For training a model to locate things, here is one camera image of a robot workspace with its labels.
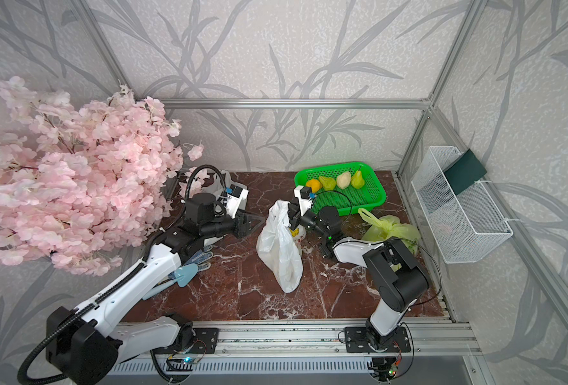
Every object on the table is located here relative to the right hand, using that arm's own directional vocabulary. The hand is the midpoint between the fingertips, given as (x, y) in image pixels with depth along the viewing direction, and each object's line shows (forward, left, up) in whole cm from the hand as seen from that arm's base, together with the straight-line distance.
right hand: (279, 202), depth 80 cm
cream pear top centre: (+27, -27, -18) cm, 42 cm away
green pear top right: (+27, -34, -19) cm, 48 cm away
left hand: (-8, +5, +1) cm, 10 cm away
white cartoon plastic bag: (-15, -1, -2) cm, 16 cm away
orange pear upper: (+24, -14, -18) cm, 33 cm away
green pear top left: (+24, -20, -18) cm, 36 cm away
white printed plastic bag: (+25, +32, -19) cm, 45 cm away
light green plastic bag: (-4, -39, -10) cm, 40 cm away
